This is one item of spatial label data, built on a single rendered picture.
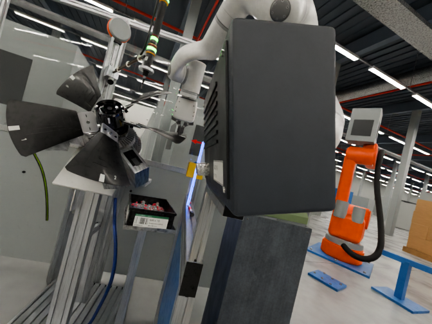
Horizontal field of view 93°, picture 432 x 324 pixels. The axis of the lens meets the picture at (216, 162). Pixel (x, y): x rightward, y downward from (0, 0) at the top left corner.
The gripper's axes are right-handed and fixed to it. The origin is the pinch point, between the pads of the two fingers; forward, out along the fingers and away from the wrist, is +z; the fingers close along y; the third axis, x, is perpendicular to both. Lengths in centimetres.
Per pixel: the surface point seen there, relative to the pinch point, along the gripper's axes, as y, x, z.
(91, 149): 29.2, 20.8, 12.2
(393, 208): -906, -602, 187
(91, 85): 46.9, -11.3, -7.5
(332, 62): -17, 77, -25
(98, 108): 35.9, 3.8, -0.3
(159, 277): -10, -36, 130
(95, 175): 23.9, 27.6, 19.0
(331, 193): -20, 81, -13
